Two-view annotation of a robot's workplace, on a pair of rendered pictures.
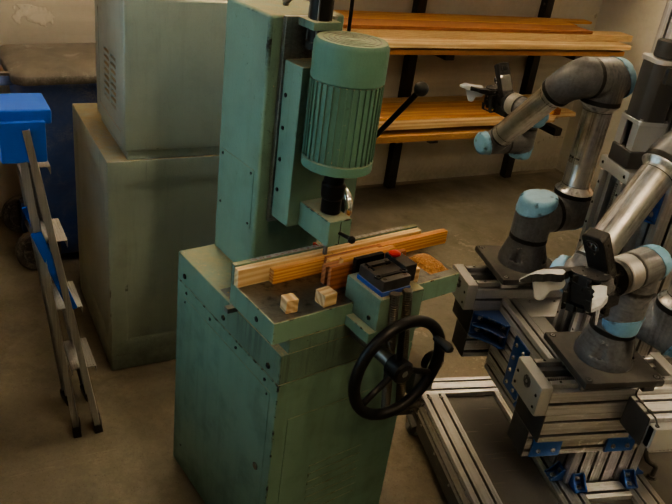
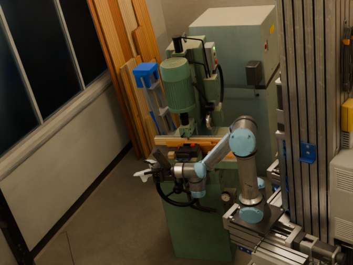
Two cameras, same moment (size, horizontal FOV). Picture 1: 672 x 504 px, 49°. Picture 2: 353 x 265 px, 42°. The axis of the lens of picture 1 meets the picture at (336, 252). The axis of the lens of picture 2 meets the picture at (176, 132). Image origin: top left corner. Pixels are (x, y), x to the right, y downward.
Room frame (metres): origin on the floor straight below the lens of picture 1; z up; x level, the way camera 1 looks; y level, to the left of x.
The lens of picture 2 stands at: (0.39, -2.24, 2.54)
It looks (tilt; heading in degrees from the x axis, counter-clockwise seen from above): 30 degrees down; 61
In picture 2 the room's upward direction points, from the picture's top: 12 degrees counter-clockwise
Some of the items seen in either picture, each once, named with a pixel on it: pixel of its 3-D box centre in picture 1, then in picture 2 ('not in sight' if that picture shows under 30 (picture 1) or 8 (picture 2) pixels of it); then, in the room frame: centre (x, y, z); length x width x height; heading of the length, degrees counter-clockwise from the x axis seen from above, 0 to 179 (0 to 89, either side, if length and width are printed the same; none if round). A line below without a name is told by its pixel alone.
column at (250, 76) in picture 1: (273, 140); (194, 91); (1.92, 0.21, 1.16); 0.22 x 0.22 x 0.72; 39
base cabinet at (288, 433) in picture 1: (280, 405); (205, 197); (1.79, 0.11, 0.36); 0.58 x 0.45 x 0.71; 39
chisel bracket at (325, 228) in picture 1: (324, 224); (187, 128); (1.72, 0.04, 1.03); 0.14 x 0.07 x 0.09; 39
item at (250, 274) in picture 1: (334, 255); (197, 141); (1.75, 0.00, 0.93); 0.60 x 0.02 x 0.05; 129
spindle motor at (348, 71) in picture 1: (344, 105); (177, 85); (1.70, 0.03, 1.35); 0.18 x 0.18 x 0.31
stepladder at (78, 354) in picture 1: (49, 277); (164, 127); (1.98, 0.90, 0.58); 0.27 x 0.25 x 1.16; 122
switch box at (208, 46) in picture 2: not in sight; (210, 56); (2.04, 0.12, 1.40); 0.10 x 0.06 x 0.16; 39
